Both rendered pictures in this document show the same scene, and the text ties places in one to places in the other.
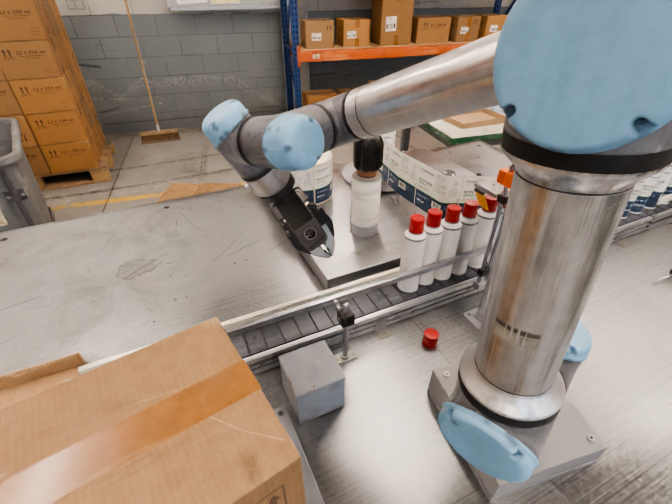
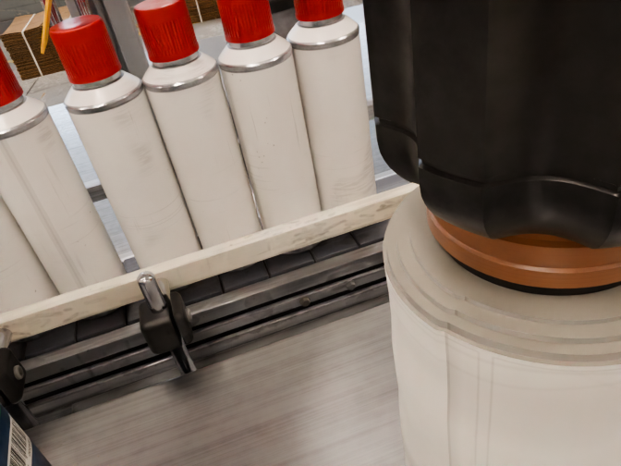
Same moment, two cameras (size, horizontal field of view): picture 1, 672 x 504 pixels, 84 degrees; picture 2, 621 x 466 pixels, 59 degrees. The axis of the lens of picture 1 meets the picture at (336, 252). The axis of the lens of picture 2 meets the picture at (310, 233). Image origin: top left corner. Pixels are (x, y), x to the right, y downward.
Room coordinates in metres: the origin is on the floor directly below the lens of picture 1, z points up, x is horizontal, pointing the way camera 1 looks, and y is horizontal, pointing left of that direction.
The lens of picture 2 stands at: (1.11, -0.12, 1.16)
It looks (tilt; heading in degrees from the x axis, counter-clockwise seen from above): 37 degrees down; 194
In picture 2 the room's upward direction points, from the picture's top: 12 degrees counter-clockwise
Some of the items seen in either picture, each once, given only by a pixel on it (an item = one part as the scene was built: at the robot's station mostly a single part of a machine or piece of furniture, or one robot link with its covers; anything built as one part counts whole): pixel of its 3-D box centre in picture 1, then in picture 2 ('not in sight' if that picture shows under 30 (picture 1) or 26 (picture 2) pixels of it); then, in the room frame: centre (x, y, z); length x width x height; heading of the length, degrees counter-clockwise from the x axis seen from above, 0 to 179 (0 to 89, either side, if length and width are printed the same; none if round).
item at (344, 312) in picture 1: (340, 325); not in sight; (0.56, -0.01, 0.91); 0.07 x 0.03 x 0.16; 25
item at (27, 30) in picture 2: not in sight; (60, 38); (-2.72, -2.68, 0.16); 0.65 x 0.54 x 0.32; 111
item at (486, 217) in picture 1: (482, 232); (45, 191); (0.81, -0.38, 0.98); 0.05 x 0.05 x 0.20
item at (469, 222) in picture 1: (463, 238); (133, 165); (0.78, -0.32, 0.98); 0.05 x 0.05 x 0.20
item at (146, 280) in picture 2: not in sight; (174, 337); (0.86, -0.29, 0.89); 0.03 x 0.03 x 0.12; 25
